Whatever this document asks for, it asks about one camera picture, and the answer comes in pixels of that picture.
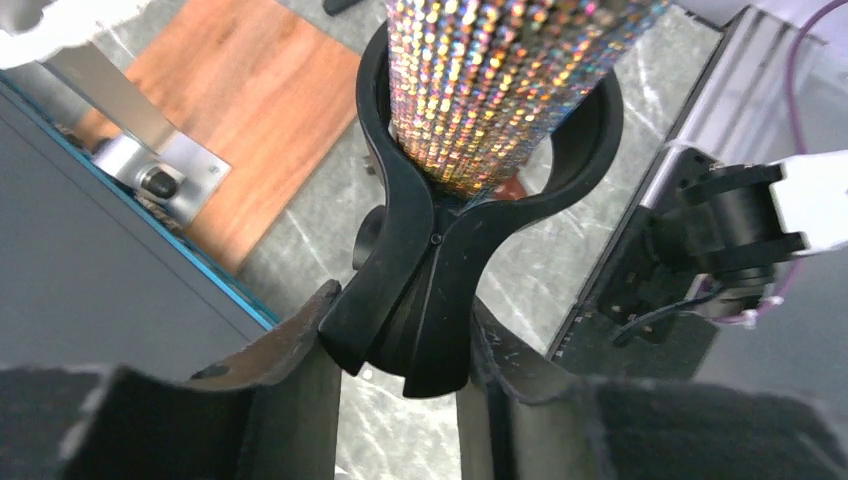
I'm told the black base frame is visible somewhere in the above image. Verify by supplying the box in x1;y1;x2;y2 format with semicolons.
548;6;797;380

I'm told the wooden board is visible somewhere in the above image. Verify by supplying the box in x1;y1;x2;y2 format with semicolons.
72;0;363;276

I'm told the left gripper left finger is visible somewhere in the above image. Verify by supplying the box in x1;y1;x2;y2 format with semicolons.
1;280;341;479

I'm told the black handled hammer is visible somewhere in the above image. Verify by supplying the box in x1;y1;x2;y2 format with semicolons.
322;0;362;16

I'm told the brown pipe fitting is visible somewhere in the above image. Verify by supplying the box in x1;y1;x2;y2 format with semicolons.
492;176;528;201

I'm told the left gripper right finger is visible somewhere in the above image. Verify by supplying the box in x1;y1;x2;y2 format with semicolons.
457;301;847;479

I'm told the silver mesh glitter microphone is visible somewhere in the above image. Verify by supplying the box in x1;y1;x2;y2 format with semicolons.
387;0;669;199

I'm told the black clip microphone stand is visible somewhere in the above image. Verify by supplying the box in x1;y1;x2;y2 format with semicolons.
319;25;623;398

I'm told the black flat box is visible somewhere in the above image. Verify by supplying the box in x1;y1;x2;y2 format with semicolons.
1;82;276;380

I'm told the metal bracket fixture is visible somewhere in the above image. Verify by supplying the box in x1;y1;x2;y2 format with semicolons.
1;1;231;227

